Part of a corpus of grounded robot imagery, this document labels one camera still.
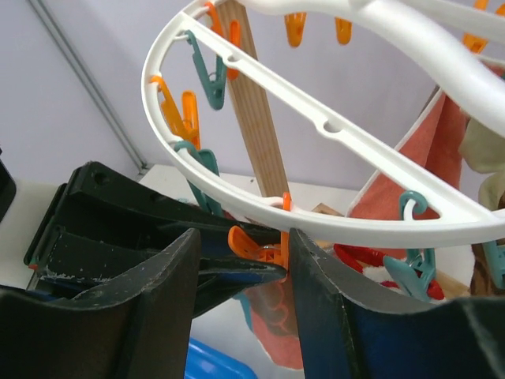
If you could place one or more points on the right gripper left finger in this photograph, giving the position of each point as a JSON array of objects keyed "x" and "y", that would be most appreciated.
[{"x": 135, "y": 325}]

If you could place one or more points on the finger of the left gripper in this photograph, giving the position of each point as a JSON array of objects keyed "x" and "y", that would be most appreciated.
[
  {"x": 105, "y": 206},
  {"x": 69, "y": 264}
]

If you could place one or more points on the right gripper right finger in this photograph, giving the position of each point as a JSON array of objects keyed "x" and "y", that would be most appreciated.
[{"x": 351, "y": 327}]

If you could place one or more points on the red santa sock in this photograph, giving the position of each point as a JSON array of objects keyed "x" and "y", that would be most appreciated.
[{"x": 368, "y": 262}]

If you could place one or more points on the white round clip hanger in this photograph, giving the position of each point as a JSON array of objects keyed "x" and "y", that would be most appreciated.
[{"x": 335, "y": 145}]

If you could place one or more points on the wooden hanger stand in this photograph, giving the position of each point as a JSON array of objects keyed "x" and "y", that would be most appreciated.
[{"x": 253, "y": 112}]

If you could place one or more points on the blue plastic bin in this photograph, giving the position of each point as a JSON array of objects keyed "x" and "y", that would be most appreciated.
[{"x": 205, "y": 362}]

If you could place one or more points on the teal clothes peg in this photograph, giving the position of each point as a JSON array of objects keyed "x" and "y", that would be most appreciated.
[{"x": 416, "y": 272}]

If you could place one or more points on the orange clothes peg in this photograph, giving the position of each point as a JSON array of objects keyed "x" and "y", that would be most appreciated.
[{"x": 244, "y": 247}]

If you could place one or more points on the beige hanging sock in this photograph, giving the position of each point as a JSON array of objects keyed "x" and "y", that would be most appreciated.
[{"x": 483, "y": 151}]

